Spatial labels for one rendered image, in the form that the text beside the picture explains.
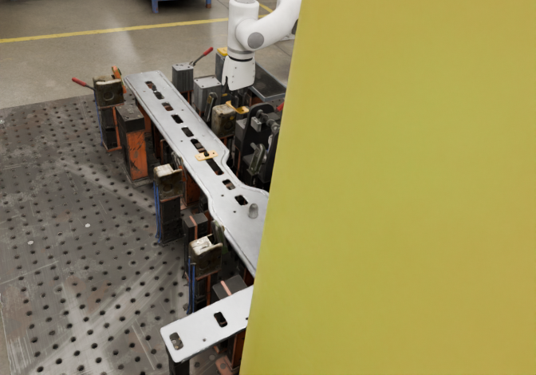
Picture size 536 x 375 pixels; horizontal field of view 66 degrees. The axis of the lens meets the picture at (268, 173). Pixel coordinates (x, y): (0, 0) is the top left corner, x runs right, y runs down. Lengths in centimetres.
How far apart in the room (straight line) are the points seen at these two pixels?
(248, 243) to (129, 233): 60
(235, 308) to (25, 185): 118
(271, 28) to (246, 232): 61
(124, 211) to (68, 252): 27
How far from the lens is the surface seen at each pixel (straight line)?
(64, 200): 190
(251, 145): 162
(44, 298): 160
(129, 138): 177
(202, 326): 112
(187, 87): 208
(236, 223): 133
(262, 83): 175
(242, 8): 122
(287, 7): 123
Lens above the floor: 197
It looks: 40 degrees down
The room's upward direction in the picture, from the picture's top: 9 degrees clockwise
